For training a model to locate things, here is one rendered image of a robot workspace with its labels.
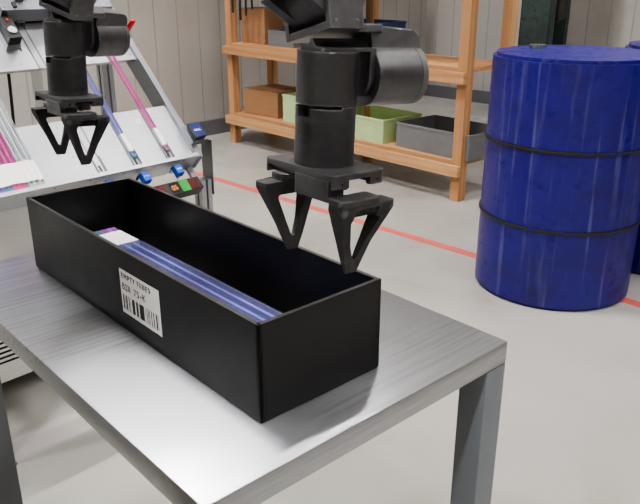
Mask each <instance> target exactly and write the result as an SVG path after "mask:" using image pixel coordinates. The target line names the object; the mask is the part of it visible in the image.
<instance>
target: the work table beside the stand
mask: <svg viewBox="0 0 640 504"><path fill-rule="evenodd" d="M0 340H1V341H2V342H3V343H5V344H6V345H7V346H8V347H9V348H10V349H11V350H12V351H13V352H14V353H15V354H16V355H17V356H18V357H19V358H20V359H21V360H22V361H23V362H24V363H25V364H27V365H28V366H29V367H30V368H31V369H32V370H33V371H34V372H35V373H36V374H37V375H38V376H39V377H40V378H41V379H42V380H43V381H44V382H45V383H46V384H47V385H49V386H50V387H51V388H52V389H53V390H54V391H55V392H56V393H57V394H58V395H59V396H60V397H61V398H62V399H63V400H64V401H65V402H66V403H67V404H68V405H69V406H71V407H72V408H73V409H74V410H75V411H76V412H77V413H78V414H79V415H80V416H81V417H82V418H83V419H84V420H85V421H86V422H87V423H88V424H89V425H90V426H91V427H93V428H94V429H95V430H96V431H97V432H98V433H99V434H100V435H101V436H102V437H103V438H104V439H105V440H106V441H107V442H108V443H109V444H110V445H111V446H112V447H113V448H115V449H116V450H117V451H118V452H119V453H120V454H121V455H122V456H123V457H124V458H125V459H126V460H127V461H128V462H129V463H130V464H131V465H132V466H133V467H134V468H136V469H137V470H138V471H139V472H140V473H141V474H142V475H143V476H144V477H145V478H146V479H147V480H148V481H149V482H150V483H151V484H152V485H153V486H154V487H155V488H156V489H158V490H159V491H160V492H161V493H162V494H163V495H164V496H165V497H166V498H167V499H168V500H169V501H170V502H171V503H172V504H260V503H262V502H264V501H265V500H267V499H269V498H271V497H272V496H274V495H276V494H277V493H279V492H281V491H283V490H284V489H286V488H288V487H290V486H291V485H293V484H295V483H297V482H298V481H300V480H302V479H303V478H305V477H307V476H309V475H310V474H312V473H314V472H316V471H317V470H319V469H321V468H323V467H324V466H326V465H328V464H329V463H331V462H333V461H335V460H336V459H338V458H340V457H342V456H343V455H345V454H347V453H349V452H350V451H352V450H354V449H355V448H357V447H359V446H361V445H362V444H364V443H366V442H368V441H369V440H371V439H373V438H375V437H376V436H378V435H380V434H381V433H383V432H385V431H387V430H388V429H390V428H392V427H394V426H395V425H397V424H399V423H401V422H402V421H404V420H406V419H407V418H409V417H411V416H413V415H414V414H416V413H418V412H420V411H421V410H423V409H425V408H427V407H428V406H430V405H432V404H433V403H435V402H437V401H439V400H440V399H442V398H444V397H446V396H447V395H449V394H451V393H453V392H454V391H456V390H458V389H459V398H458V411H457V423H456V436H455V449H454V461H453V474H452V486H451V499H450V504H491V496H492V487H493V477H494V468H495V458H496V448H497V439H498V429H499V420H500V410H501V400H502V391H503V381H504V372H505V361H506V353H507V343H508V342H507V341H505V340H503V339H500V338H498V337H496V336H493V335H491V334H488V333H486V332H483V331H481V330H479V329H476V328H474V327H471V326H469V325H467V324H464V323H462V322H459V321H457V320H454V319H452V318H450V317H447V316H445V315H442V314H440V313H438V312H435V311H433V310H430V309H428V308H425V307H423V306H421V305H418V304H416V303H413V302H411V301H409V300H406V299H404V298H401V297H399V296H396V295H394V294H392V293H389V292H387V291H384V290H382V289H381V303H380V334H379V364H378V367H377V368H375V369H373V370H371V371H369V372H367V373H365V374H363V375H360V376H358V377H356V378H354V379H352V380H350V381H348V382H346V383H344V384H342V385H340V386H338V387H336V388H334V389H332V390H330V391H328V392H326V393H324V394H322V395H320V396H318V397H316V398H313V399H311V400H309V401H307V402H305V403H303V404H301V405H299V406H297V407H295V408H293V409H291V410H289V411H287V412H285V413H283V414H281V415H279V416H277V417H275V418H273V419H271V420H268V421H266V422H264V423H262V424H261V423H259V422H258V421H256V420H255V419H253V418H252V417H251V416H249V415H248V414H246V413H245V412H244V411H242V410H241V409H239V408H238V407H236V406H235V405H234V404H232V403H231V402H229V401H228V400H226V399H225V398H224V397H222V396H221V395H219V394H218V393H216V392H215V391H214V390H212V389H211V388H209V387H208V386H207V385H205V384H204V383H202V382H201V381H199V380H198V379H197V378H195V377H194V376H192V375H191V374H189V373H188V372H187V371H185V370H184V369H182V368H181V367H180V366H178V365H177V364H175V363H174V362H172V361H171V360H170V359H168V358H167V357H165V356H164V355H162V354H161V353H160V352H158V351H157V350H155V349H154V348H152V347H151V346H150V345H148V344H147V343H145V342H144V341H143V340H141V339H140V338H138V337H137V336H135V335H134V334H133V333H131V332H130V331H128V330H127V329H125V328H124V327H123V326H121V325H120V324H118V323H117V322H115V321H114V320H113V319H111V318H110V317H108V316H107V315H106V314H104V313H103V312H101V311H100V310H98V309H97V308H96V307H94V306H93V305H91V304H90V303H88V302H87V301H86V300H84V299H83V298H81V297H80V296H79V295H77V294H76V293H74V292H73V291H71V290H70V289H69V288H67V287H66V286H64V285H63V284H61V283H60V282H59V281H57V280H56V279H54V278H53V277H51V276H50V275H49V274H47V273H46V272H44V271H43V270H42V269H40V268H39V267H37V266H36V260H35V254H34V252H33V253H29V254H25V255H21V256H17V257H13V258H9V259H5V260H1V261H0ZM0 504H23V500H22V495H21V489H20V483H19V478H18V472H17V467H16V461H15V456H14V450H13V445H12V439H11V434H10V428H9V423H8V417H7V412H6V406H5V401H4V395H3V390H2V384H1V379H0Z"/></svg>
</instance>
